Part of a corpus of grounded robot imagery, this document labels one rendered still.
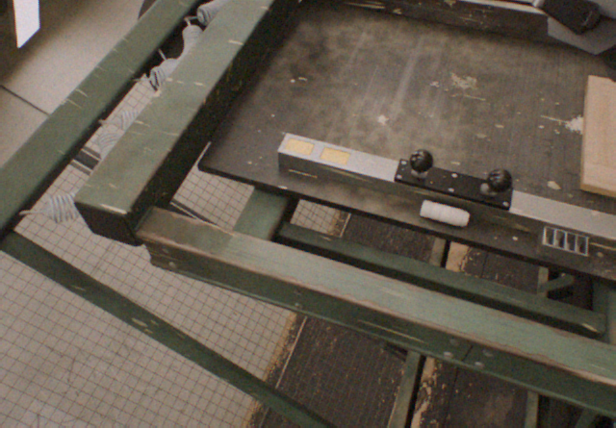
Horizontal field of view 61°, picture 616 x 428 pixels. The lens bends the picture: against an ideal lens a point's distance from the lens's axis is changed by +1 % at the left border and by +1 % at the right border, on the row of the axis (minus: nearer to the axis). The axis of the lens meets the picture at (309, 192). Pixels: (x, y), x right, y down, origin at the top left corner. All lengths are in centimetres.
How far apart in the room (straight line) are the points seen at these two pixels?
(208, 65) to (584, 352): 80
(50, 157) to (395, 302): 97
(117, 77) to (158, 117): 63
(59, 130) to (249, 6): 60
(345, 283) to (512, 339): 25
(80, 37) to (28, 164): 504
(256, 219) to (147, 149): 23
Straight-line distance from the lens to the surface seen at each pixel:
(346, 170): 94
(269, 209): 98
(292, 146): 97
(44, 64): 621
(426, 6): 134
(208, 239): 85
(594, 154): 111
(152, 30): 173
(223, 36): 114
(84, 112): 152
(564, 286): 261
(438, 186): 92
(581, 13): 62
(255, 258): 82
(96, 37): 645
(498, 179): 82
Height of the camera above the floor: 184
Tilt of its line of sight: 13 degrees down
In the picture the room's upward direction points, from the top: 57 degrees counter-clockwise
